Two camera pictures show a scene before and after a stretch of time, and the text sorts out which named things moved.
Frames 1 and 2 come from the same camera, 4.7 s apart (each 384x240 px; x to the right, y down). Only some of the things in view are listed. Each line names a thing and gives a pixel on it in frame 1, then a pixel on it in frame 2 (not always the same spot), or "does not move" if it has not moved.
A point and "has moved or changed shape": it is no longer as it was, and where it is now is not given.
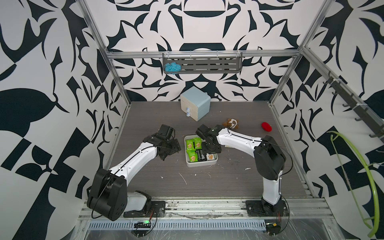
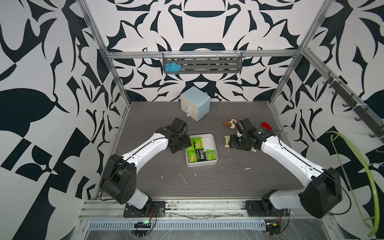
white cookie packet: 210,156 has moved or changed shape
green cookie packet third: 198,143 does not move
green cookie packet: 190,145 does not move
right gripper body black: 206,149 → 237,142
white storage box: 195,156 does not move
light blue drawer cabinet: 198,101 does not move
